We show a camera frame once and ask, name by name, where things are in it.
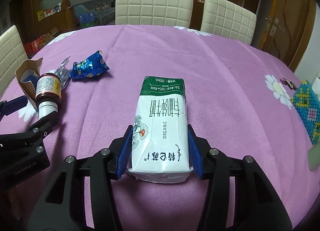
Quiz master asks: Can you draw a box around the cardboard medicine box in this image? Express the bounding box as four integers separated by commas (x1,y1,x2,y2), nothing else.
15,57,43,110

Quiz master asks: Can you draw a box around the brown medicine bottle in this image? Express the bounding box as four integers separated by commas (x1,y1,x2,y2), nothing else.
35,73,62,119

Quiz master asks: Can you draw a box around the blue foil wrapper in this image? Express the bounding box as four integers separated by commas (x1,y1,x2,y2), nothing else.
69,50,110,80

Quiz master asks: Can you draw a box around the white green milk carton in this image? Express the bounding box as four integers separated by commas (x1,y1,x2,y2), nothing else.
126,76,191,184

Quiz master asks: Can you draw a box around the cream chair left side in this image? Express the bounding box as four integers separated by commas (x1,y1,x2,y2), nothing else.
0,25,28,96

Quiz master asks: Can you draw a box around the cream chair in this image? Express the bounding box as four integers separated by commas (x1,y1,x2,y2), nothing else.
0,25,28,96
115,0,194,28
200,0,257,45

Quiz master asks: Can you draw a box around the cardboard boxes pile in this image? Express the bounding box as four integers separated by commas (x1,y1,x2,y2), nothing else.
24,27,60,58

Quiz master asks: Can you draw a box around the green cup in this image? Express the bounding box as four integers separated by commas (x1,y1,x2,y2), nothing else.
308,143,320,171

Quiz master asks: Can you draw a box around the beaded blue tissue box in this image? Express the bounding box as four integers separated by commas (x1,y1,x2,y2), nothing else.
291,80,320,145

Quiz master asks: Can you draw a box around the colourful bag on floor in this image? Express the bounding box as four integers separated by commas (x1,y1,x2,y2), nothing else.
78,12,99,29

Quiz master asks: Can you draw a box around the grey sofa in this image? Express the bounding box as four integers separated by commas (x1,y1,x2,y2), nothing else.
73,0,116,25

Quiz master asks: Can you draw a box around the pink floral tablecloth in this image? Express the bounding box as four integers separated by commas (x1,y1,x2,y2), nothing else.
17,25,319,226

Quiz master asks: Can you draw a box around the cream chair far middle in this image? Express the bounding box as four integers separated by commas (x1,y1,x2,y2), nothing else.
115,0,194,28

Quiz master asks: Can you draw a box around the wooden door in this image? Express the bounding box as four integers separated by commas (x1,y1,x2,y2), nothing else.
258,0,317,72

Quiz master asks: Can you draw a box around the cream chair far right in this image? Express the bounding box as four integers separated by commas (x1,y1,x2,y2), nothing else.
200,0,257,45

